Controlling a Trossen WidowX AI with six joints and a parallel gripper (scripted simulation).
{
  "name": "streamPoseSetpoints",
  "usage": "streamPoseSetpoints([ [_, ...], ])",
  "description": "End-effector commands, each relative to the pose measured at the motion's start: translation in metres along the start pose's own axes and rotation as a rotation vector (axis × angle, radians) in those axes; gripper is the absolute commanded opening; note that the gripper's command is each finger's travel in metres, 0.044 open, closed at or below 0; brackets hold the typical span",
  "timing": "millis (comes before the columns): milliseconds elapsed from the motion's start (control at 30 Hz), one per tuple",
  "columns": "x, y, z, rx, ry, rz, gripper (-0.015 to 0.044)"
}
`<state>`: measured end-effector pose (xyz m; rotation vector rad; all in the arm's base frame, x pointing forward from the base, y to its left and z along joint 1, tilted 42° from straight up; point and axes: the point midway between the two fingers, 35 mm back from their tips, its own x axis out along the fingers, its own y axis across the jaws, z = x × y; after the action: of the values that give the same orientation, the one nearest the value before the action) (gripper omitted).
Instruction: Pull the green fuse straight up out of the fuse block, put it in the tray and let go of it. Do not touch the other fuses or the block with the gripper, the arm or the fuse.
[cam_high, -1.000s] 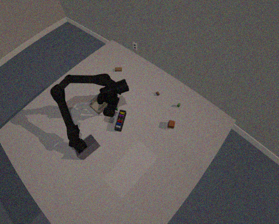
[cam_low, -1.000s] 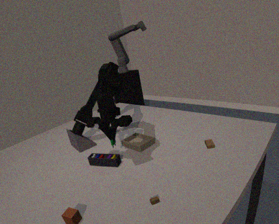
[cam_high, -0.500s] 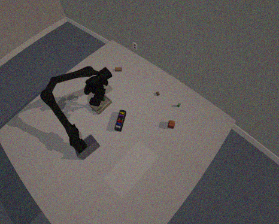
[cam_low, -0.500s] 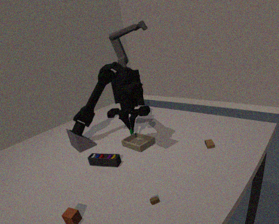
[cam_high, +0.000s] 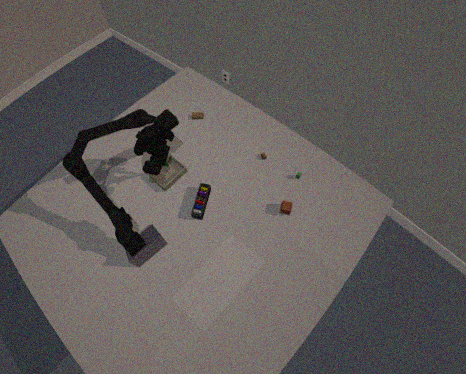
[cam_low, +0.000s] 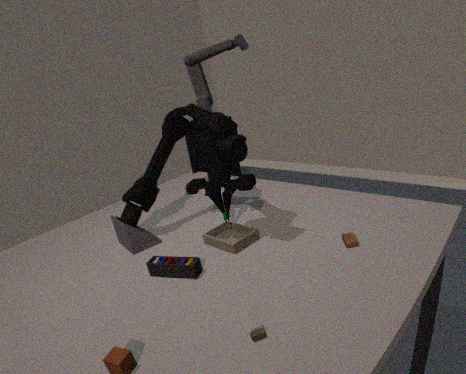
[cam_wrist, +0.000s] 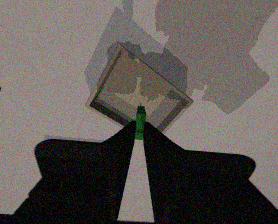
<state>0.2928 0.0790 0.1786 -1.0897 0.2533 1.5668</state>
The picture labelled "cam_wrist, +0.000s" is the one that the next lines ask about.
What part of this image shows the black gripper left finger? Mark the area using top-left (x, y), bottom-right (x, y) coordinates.
top-left (34, 121), bottom-right (136, 221)

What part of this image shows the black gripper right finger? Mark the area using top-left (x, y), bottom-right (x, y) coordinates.
top-left (143, 122), bottom-right (256, 223)

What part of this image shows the brown shallow square tray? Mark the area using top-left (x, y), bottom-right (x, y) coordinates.
top-left (85, 43), bottom-right (194, 134)

